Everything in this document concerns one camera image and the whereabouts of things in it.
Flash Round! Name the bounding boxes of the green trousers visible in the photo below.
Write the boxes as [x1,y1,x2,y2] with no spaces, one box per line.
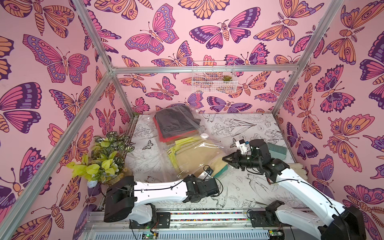
[214,164,230,179]

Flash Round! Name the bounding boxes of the beige trousers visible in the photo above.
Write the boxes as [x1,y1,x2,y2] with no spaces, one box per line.
[172,141,228,179]

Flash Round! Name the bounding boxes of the clear plastic vacuum bag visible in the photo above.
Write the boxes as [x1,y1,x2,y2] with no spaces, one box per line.
[146,104,230,179]

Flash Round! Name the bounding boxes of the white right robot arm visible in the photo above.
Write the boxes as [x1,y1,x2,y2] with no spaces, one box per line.
[222,139,367,240]

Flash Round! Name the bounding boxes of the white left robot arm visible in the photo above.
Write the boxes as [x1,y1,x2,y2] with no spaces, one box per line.
[104,175,221,226]

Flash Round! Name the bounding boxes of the white vacuum bag valve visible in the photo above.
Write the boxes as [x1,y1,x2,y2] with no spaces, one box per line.
[200,133,210,139]

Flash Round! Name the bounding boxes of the yellow folded garment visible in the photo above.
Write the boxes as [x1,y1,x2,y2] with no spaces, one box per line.
[167,137,201,168]

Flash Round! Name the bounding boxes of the beige work glove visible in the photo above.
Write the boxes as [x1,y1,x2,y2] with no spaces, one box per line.
[289,163,308,180]

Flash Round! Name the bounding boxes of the red folded garment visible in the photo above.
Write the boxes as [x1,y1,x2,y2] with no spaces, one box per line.
[153,117,198,143]

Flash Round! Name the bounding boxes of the dark grey folded garment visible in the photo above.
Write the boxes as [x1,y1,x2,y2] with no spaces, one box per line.
[154,105,201,131]

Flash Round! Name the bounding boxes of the small green succulent plant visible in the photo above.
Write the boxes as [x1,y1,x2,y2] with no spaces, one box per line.
[222,75,232,82]

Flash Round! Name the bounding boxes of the green leafy potted plant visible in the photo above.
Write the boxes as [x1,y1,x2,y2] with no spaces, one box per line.
[67,132,135,189]

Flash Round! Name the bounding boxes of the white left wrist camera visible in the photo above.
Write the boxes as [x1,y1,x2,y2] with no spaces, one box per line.
[203,165,214,179]

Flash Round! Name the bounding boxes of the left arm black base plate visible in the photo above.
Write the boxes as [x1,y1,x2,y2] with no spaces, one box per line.
[130,212,171,230]

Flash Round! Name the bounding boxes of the aluminium mounting rail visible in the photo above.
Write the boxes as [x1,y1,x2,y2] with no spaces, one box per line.
[80,208,315,240]

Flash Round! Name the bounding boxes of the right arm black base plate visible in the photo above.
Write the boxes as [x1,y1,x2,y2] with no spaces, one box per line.
[247,210,290,228]

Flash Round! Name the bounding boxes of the white wire wall basket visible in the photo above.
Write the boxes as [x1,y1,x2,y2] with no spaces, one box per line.
[191,61,238,95]

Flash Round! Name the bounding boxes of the aluminium frame bars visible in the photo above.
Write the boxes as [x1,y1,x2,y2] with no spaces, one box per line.
[0,0,346,240]

